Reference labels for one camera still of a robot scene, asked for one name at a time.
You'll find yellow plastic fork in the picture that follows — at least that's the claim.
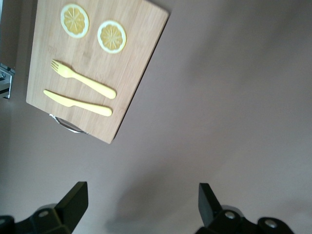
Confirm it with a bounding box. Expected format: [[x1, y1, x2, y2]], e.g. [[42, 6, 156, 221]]
[[50, 59, 117, 99]]

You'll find silver metal edge bracket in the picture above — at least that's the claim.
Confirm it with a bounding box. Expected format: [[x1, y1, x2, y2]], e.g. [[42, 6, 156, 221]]
[[0, 62, 16, 99]]

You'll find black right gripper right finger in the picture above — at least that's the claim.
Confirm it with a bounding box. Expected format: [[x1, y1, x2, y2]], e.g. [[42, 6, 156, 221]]
[[195, 182, 293, 234]]

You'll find wooden cutting board with handle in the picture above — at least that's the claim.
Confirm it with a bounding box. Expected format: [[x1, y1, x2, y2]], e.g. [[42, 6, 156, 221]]
[[25, 0, 169, 144]]

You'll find yellow plastic knife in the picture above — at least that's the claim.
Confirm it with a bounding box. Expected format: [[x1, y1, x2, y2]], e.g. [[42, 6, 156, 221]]
[[43, 89, 113, 117]]

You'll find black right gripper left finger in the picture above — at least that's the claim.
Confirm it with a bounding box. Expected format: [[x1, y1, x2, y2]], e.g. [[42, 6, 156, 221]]
[[0, 181, 89, 234]]

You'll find yellow lemon slice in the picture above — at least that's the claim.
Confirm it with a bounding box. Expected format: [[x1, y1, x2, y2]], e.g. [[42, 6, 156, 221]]
[[97, 20, 127, 54], [60, 2, 90, 39]]

